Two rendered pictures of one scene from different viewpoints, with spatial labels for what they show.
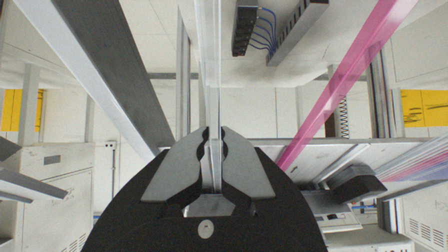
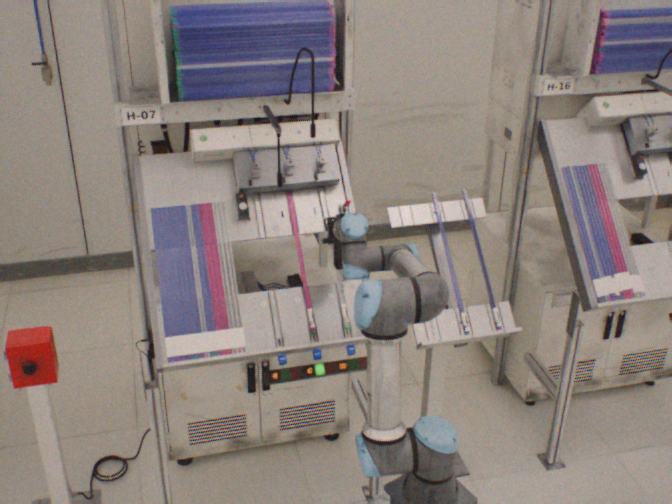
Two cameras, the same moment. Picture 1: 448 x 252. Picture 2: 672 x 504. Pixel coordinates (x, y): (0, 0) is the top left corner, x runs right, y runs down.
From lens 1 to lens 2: 249 cm
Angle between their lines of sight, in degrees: 30
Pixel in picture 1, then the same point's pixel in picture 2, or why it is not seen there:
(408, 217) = not seen: outside the picture
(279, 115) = (61, 155)
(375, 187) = (244, 214)
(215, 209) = (324, 182)
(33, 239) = (524, 48)
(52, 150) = (507, 145)
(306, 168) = (275, 215)
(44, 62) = (500, 247)
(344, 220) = (206, 152)
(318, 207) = (259, 188)
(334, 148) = (274, 233)
